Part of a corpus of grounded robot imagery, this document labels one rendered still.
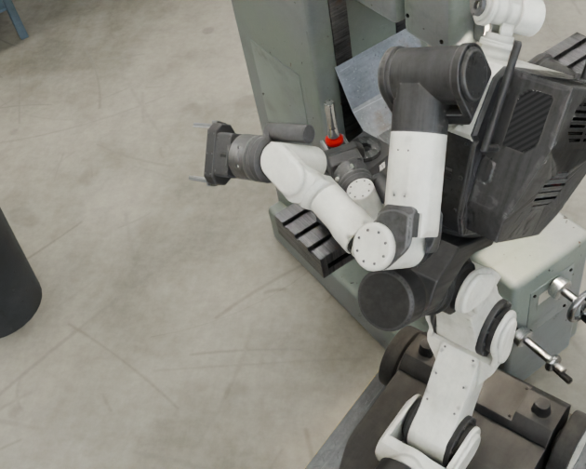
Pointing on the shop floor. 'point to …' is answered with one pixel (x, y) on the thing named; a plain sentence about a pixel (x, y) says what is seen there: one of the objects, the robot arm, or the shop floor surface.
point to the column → (305, 58)
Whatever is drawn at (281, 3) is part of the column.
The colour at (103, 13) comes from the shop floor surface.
